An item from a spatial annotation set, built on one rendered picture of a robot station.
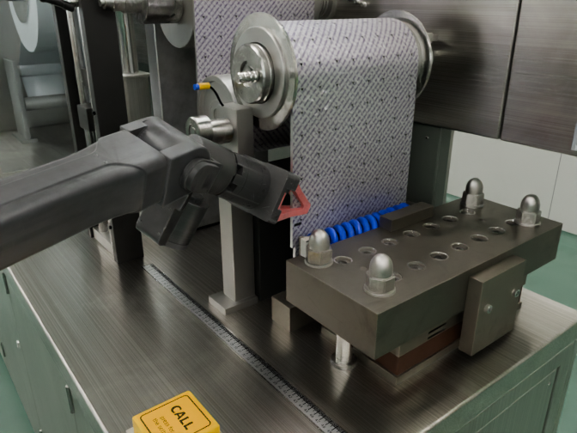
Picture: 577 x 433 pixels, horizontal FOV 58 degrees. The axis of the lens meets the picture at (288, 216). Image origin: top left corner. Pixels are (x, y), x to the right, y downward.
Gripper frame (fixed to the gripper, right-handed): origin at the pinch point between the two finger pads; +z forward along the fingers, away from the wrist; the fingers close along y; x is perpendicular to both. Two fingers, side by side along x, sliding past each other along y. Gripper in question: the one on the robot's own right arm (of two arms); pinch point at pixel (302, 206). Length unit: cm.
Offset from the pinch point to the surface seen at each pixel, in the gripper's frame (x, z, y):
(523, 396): -12.1, 29.7, 25.7
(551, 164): 78, 260, -88
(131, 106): 5, 5, -75
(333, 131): 10.9, -0.6, 0.3
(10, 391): -108, 30, -133
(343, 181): 5.5, 5.1, 0.3
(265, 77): 12.8, -12.4, -2.3
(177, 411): -25.7, -13.6, 8.9
